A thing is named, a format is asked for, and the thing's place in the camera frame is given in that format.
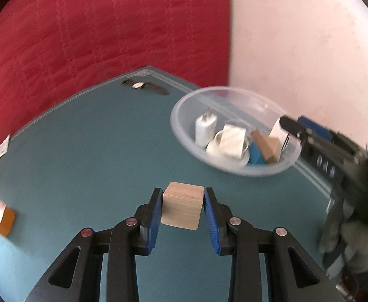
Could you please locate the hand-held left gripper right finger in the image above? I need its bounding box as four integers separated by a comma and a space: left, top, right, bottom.
204, 187, 345, 302

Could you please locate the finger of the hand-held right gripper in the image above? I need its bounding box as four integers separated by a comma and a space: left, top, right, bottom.
280, 115, 312, 145
297, 116, 357, 155

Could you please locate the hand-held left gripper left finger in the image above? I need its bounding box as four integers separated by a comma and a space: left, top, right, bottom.
25, 187, 164, 302

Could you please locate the pale grey triangular prism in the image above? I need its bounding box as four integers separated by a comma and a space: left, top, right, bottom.
268, 117, 293, 150

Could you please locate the light wood wedge block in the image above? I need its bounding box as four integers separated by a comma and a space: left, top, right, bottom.
161, 182, 204, 230

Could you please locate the brown wood block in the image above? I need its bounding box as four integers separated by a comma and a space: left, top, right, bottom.
251, 130, 282, 164

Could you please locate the blue wedge block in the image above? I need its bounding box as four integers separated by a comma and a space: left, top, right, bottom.
248, 141, 268, 166

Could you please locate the white black-patterned triangular prism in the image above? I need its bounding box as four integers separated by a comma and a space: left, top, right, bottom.
218, 124, 248, 158

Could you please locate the white ribbed cup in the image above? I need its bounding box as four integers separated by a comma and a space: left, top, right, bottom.
206, 130, 251, 169

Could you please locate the white plug charger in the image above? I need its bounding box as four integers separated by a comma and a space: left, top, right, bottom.
195, 107, 216, 148

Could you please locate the clear plastic bowl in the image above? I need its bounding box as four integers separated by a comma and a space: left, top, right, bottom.
170, 86, 302, 177

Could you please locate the person's right hand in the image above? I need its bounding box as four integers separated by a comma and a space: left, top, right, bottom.
340, 222, 368, 275

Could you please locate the teal table mat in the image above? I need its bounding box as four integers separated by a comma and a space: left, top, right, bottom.
0, 65, 342, 302

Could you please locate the orange wedge block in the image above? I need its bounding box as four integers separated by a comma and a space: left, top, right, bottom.
0, 208, 16, 237

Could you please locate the red quilted blanket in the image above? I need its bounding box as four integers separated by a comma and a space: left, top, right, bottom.
0, 0, 232, 183

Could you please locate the brown strap wristwatch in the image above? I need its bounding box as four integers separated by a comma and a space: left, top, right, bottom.
122, 79, 169, 96

